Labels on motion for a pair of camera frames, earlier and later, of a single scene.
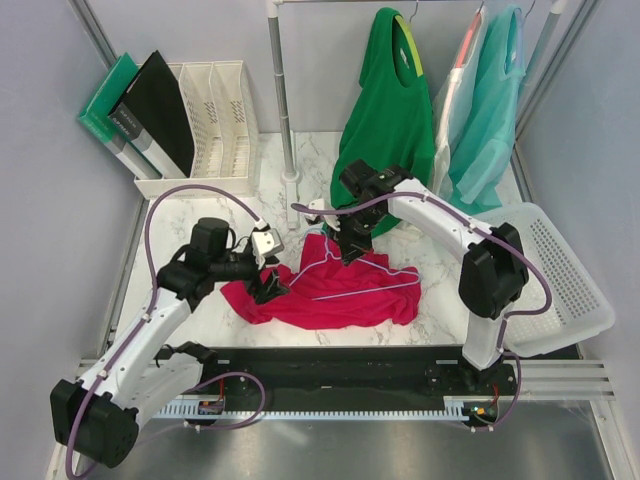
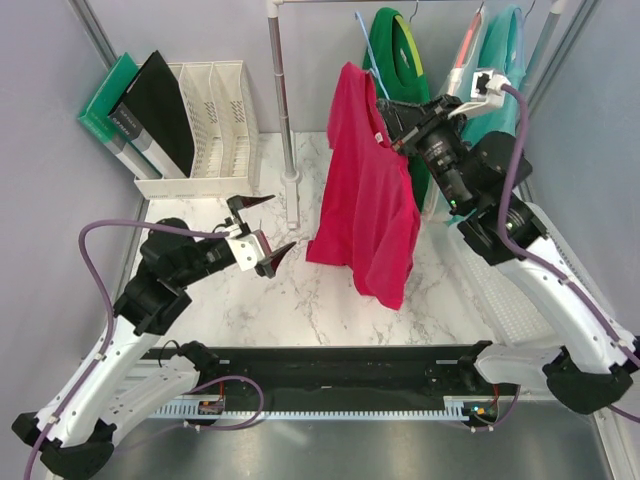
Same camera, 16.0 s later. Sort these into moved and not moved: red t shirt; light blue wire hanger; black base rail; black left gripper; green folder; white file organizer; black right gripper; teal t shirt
Moved: red t shirt; light blue wire hanger; black left gripper; black right gripper
Not moved: green folder; teal t shirt; white file organizer; black base rail
